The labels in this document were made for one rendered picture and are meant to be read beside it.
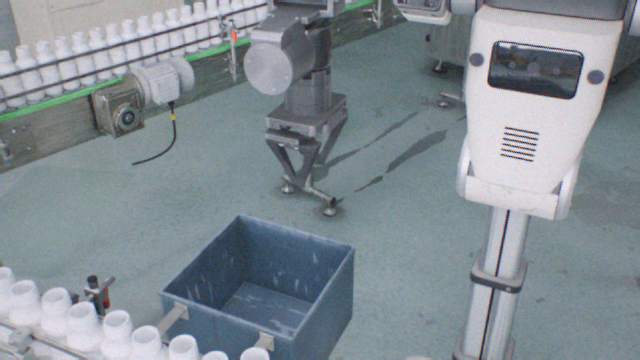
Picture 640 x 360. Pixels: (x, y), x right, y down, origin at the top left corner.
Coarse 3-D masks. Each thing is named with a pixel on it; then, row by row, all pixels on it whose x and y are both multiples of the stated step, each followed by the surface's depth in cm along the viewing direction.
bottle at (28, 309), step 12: (12, 288) 96; (24, 288) 98; (36, 288) 97; (12, 300) 96; (24, 300) 95; (36, 300) 96; (12, 312) 97; (24, 312) 96; (36, 312) 97; (24, 324) 96; (36, 324) 97; (36, 348) 99; (48, 348) 100
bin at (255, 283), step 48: (240, 240) 153; (288, 240) 147; (336, 240) 141; (192, 288) 137; (240, 288) 159; (288, 288) 155; (336, 288) 133; (192, 336) 129; (240, 336) 122; (288, 336) 116; (336, 336) 142
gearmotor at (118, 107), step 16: (160, 64) 210; (176, 64) 212; (128, 80) 205; (144, 80) 203; (160, 80) 203; (176, 80) 207; (192, 80) 216; (96, 96) 199; (112, 96) 198; (128, 96) 201; (144, 96) 204; (160, 96) 204; (176, 96) 209; (96, 112) 205; (112, 112) 199; (128, 112) 202; (112, 128) 201; (128, 128) 204; (144, 160) 228
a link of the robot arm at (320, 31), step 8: (312, 24) 68; (320, 24) 69; (328, 24) 69; (312, 32) 68; (320, 32) 68; (328, 32) 69; (312, 40) 68; (320, 40) 69; (328, 40) 70; (320, 48) 69; (328, 48) 70; (320, 56) 70; (328, 56) 71; (320, 64) 70; (328, 64) 71
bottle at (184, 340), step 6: (180, 336) 87; (186, 336) 87; (174, 342) 87; (180, 342) 87; (186, 342) 88; (192, 342) 87; (174, 348) 87; (180, 348) 88; (186, 348) 88; (192, 348) 85; (174, 354) 85; (180, 354) 84; (186, 354) 85; (192, 354) 85; (198, 354) 88
